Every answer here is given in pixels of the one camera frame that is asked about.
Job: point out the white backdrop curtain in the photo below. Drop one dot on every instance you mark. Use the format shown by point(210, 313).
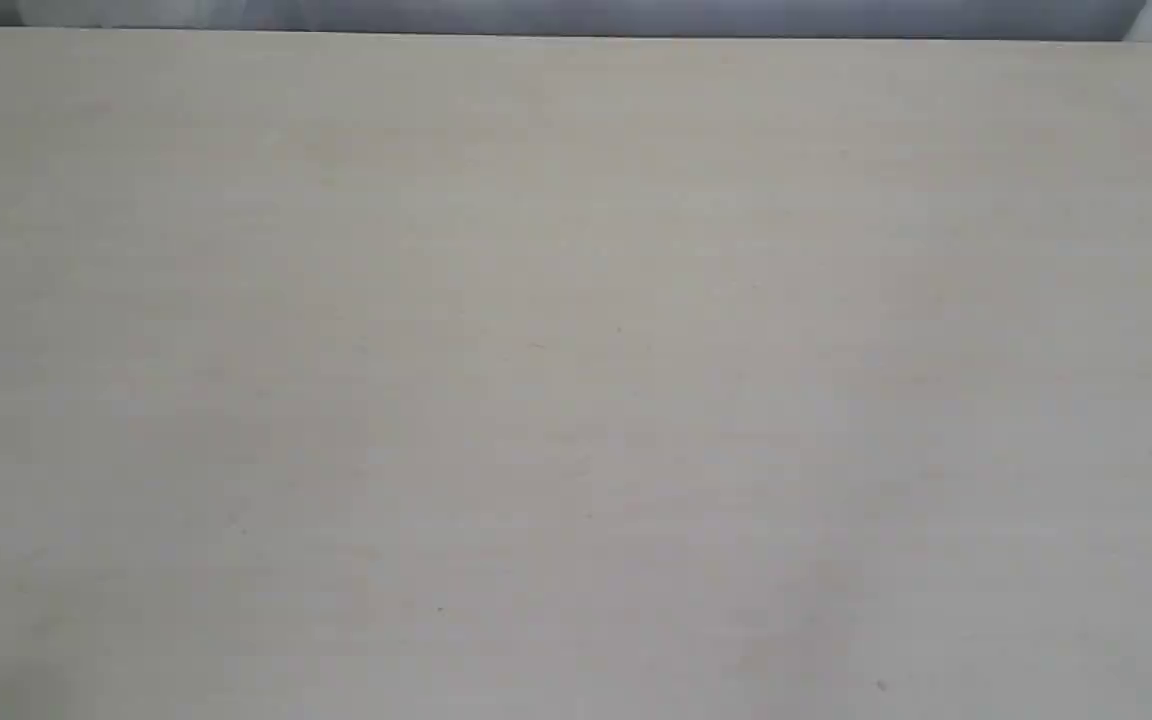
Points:
point(1082, 21)

